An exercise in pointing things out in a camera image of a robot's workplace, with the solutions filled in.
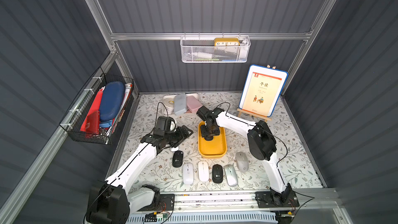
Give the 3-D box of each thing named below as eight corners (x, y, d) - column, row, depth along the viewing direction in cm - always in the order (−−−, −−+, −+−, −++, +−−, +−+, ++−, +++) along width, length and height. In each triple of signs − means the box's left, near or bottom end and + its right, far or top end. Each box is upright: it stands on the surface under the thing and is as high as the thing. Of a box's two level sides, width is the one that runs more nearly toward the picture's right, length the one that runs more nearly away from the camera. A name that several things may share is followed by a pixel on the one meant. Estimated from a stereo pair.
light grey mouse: (237, 172, 84) (239, 170, 81) (235, 154, 91) (236, 151, 88) (248, 172, 84) (250, 169, 81) (245, 154, 91) (246, 151, 88)
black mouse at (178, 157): (172, 167, 86) (171, 165, 85) (174, 152, 92) (173, 150, 90) (182, 167, 86) (182, 165, 84) (183, 152, 92) (183, 150, 90)
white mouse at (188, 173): (181, 184, 80) (181, 183, 79) (183, 164, 87) (183, 163, 85) (193, 184, 80) (193, 183, 78) (194, 164, 87) (193, 163, 85)
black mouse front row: (212, 183, 81) (212, 182, 79) (211, 165, 87) (211, 164, 85) (223, 183, 81) (224, 182, 79) (222, 165, 87) (222, 164, 85)
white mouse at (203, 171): (198, 181, 81) (197, 180, 79) (198, 162, 88) (198, 161, 86) (209, 181, 81) (209, 180, 79) (208, 162, 88) (208, 160, 86)
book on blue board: (235, 115, 109) (245, 78, 83) (240, 101, 118) (251, 63, 91) (265, 125, 103) (286, 89, 77) (268, 109, 112) (288, 72, 86)
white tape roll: (161, 116, 109) (159, 112, 106) (164, 98, 120) (163, 94, 117) (174, 116, 109) (173, 112, 106) (177, 98, 120) (176, 94, 117)
